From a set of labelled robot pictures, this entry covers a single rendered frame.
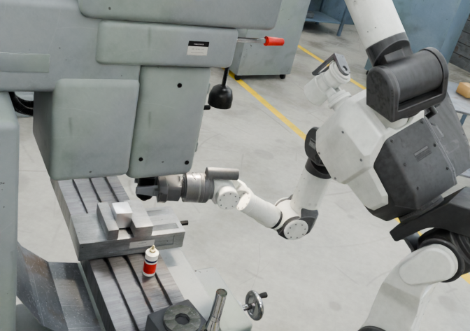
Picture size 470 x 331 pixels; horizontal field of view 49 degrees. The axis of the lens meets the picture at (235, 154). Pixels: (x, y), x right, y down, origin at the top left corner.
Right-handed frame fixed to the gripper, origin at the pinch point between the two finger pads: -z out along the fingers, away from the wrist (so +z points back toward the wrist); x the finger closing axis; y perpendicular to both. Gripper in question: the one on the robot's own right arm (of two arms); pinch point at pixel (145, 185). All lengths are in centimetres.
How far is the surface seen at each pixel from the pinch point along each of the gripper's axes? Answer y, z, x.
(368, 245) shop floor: 124, 182, -126
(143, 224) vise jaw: 21.4, 2.6, -9.9
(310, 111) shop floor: 124, 222, -351
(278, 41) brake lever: -47, 27, 4
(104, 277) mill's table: 32.4, -8.6, 2.6
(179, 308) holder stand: 12.5, 6.9, 34.8
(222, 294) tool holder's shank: -4.9, 11.5, 47.5
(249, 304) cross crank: 62, 49, -14
